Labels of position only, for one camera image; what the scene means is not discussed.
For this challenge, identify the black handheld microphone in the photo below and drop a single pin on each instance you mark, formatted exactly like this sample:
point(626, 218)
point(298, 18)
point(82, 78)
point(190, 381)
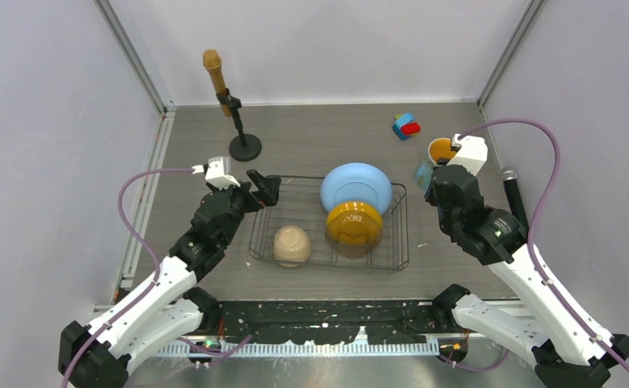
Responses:
point(513, 195)

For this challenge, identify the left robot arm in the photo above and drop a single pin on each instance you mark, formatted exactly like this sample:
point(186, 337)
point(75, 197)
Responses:
point(169, 304)

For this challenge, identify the colourful toy block stack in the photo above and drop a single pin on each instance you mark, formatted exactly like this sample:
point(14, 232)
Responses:
point(405, 126)

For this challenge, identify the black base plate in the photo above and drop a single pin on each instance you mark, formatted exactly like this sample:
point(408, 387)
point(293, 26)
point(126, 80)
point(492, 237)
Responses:
point(335, 322)

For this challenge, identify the black microphone stand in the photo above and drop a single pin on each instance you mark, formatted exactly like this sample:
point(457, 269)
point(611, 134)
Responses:
point(245, 146)

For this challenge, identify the blue glazed mug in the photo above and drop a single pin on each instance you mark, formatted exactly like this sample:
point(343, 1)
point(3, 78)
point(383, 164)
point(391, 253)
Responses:
point(438, 152)

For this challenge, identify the light blue plate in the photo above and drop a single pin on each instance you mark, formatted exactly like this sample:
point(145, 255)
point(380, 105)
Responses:
point(356, 181)

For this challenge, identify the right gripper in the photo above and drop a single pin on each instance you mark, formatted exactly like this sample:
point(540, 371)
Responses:
point(429, 196)

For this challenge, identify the brown microphone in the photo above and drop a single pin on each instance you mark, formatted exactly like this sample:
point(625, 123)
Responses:
point(212, 62)

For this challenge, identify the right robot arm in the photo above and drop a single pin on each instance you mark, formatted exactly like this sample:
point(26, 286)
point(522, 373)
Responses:
point(565, 346)

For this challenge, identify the yellow plate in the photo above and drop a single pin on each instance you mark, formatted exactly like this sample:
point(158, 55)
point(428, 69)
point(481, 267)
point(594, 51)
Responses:
point(354, 223)

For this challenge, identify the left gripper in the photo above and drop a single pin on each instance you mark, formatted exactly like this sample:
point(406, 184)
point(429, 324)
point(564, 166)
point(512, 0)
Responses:
point(266, 198)

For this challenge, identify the beige floral bowl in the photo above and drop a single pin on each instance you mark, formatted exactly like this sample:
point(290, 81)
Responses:
point(291, 246)

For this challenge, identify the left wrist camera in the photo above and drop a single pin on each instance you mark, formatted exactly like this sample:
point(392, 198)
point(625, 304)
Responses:
point(218, 173)

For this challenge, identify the black wire dish rack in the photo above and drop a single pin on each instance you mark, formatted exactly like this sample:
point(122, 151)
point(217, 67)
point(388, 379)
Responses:
point(300, 205)

